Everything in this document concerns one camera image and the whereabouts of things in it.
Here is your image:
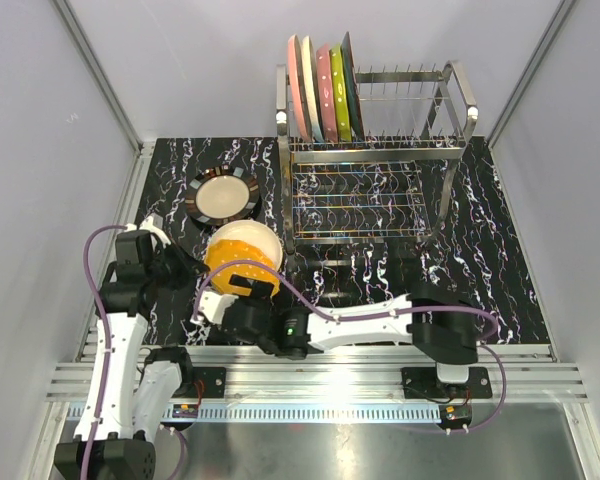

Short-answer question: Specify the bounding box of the orange dotted scalloped plate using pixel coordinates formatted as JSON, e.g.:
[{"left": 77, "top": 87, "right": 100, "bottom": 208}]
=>
[{"left": 202, "top": 237, "right": 282, "bottom": 300}]

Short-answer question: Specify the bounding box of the tan yellow plate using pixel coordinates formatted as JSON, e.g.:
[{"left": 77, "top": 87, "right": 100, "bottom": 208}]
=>
[{"left": 207, "top": 220, "right": 284, "bottom": 269}]

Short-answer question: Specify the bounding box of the green dotted scalloped plate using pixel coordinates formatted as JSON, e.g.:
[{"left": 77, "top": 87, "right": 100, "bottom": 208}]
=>
[{"left": 330, "top": 44, "right": 352, "bottom": 143}]

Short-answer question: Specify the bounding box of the teal plate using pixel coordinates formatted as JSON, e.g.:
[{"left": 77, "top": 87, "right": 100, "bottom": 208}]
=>
[{"left": 341, "top": 32, "right": 365, "bottom": 141}]

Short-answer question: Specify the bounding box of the cream and blue plate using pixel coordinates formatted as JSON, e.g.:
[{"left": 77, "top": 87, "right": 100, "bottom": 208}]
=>
[{"left": 301, "top": 36, "right": 325, "bottom": 143}]

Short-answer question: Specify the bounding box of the cream and pink plate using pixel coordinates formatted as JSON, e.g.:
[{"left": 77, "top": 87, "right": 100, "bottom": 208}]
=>
[{"left": 287, "top": 34, "right": 312, "bottom": 143}]

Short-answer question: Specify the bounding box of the pink dotted scalloped plate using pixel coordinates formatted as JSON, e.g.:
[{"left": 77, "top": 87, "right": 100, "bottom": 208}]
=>
[{"left": 316, "top": 44, "right": 339, "bottom": 144}]

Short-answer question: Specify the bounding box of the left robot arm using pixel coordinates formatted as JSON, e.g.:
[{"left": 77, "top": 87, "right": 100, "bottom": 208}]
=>
[{"left": 53, "top": 226, "right": 208, "bottom": 479}]

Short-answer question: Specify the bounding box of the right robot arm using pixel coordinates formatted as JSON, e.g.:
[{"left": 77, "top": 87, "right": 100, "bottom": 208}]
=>
[{"left": 213, "top": 283, "right": 478, "bottom": 397}]

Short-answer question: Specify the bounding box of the steel dish rack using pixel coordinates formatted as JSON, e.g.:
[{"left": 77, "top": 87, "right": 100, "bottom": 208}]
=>
[{"left": 276, "top": 60, "right": 479, "bottom": 255}]

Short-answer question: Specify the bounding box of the black striped bottom plate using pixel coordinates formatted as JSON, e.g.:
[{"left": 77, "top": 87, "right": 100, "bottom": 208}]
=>
[{"left": 185, "top": 165, "right": 261, "bottom": 226}]

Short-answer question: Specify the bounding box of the black marble mat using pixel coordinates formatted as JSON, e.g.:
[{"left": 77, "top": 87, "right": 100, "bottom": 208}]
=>
[{"left": 137, "top": 137, "right": 550, "bottom": 344}]

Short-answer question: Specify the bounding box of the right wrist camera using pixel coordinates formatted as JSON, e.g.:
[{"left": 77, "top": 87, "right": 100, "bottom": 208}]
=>
[{"left": 190, "top": 289, "right": 238, "bottom": 326}]

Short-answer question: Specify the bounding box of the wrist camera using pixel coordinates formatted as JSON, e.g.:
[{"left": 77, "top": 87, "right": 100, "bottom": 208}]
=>
[
  {"left": 190, "top": 289, "right": 238, "bottom": 326},
  {"left": 123, "top": 213, "right": 172, "bottom": 248}
]

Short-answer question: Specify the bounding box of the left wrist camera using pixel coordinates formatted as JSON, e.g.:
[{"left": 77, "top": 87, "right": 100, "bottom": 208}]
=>
[{"left": 123, "top": 213, "right": 172, "bottom": 248}]

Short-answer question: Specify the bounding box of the slotted cable duct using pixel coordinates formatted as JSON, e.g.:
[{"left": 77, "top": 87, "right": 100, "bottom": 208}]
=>
[{"left": 67, "top": 403, "right": 441, "bottom": 425}]

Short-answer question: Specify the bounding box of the aluminium mounting rail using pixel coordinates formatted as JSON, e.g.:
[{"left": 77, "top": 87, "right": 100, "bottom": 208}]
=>
[{"left": 44, "top": 344, "right": 589, "bottom": 404}]

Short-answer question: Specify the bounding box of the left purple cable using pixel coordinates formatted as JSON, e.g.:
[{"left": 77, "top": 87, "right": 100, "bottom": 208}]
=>
[{"left": 79, "top": 224, "right": 189, "bottom": 480}]

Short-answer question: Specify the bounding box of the left aluminium frame post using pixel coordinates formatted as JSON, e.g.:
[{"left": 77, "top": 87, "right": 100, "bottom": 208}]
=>
[{"left": 49, "top": 0, "right": 156, "bottom": 161}]

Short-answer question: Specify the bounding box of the aluminium frame post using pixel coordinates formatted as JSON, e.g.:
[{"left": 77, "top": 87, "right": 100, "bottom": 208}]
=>
[
  {"left": 49, "top": 0, "right": 156, "bottom": 161},
  {"left": 486, "top": 0, "right": 581, "bottom": 149}
]

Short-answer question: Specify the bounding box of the right aluminium frame post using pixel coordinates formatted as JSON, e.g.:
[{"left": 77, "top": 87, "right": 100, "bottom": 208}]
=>
[{"left": 486, "top": 0, "right": 581, "bottom": 149}]

